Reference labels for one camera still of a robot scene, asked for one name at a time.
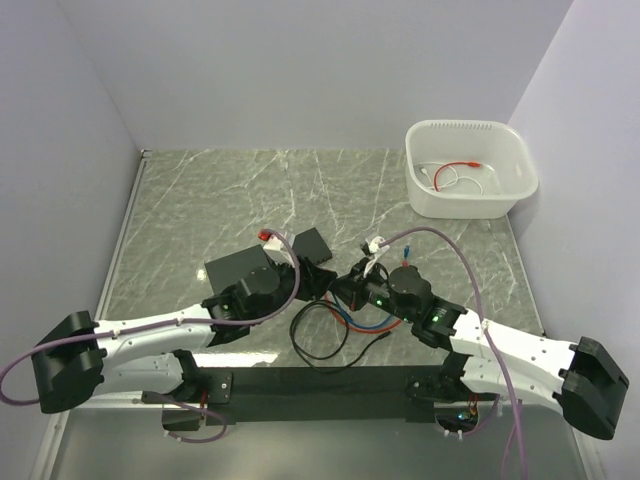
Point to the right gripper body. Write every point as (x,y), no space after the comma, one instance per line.
(372,288)

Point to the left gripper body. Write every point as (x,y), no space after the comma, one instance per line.
(308,288)

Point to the black network switch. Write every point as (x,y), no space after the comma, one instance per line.
(311,245)

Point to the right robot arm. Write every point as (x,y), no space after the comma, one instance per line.
(579,380)

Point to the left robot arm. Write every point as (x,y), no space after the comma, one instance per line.
(82,358)

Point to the black flat box left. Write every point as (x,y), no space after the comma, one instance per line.
(232,267)

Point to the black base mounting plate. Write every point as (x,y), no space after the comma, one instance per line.
(265,394)

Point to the white plastic basin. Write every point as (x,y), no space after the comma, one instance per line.
(464,169)

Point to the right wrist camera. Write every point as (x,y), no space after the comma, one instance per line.
(374,248)

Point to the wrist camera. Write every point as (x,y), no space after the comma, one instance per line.
(374,248)
(274,248)

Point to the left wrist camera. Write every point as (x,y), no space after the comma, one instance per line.
(274,248)

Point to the aluminium frame rail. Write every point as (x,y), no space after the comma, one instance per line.
(100,405)

